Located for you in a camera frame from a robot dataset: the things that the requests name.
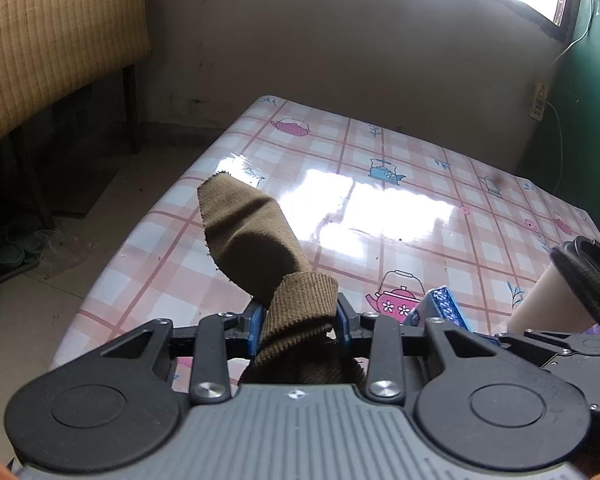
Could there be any brown sock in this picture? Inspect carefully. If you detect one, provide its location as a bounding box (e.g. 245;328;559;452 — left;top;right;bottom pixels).
198;172;365;387

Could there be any blue tissue packet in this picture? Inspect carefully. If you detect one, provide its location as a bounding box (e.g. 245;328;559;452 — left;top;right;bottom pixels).
401;286;501;356

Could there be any purple packet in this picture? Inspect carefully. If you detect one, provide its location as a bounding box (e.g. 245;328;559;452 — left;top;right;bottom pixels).
585;324;600;335

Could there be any white cup with black lid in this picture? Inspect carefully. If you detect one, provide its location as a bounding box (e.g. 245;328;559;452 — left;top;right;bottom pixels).
507;236;600;334

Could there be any pink checkered tablecloth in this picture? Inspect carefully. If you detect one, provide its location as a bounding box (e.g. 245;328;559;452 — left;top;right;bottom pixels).
54;96;600;365

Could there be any green cabinet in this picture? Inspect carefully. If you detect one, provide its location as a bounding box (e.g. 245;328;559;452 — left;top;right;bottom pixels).
519;0;600;229

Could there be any woven yellow chair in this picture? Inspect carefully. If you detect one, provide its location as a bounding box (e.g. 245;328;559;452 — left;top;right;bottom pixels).
0;0;150;140

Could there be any wall power socket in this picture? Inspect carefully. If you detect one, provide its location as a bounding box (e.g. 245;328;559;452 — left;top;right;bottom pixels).
529;81;548;122

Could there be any white power cable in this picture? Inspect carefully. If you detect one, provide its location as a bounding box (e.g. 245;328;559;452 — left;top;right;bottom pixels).
543;0;598;196

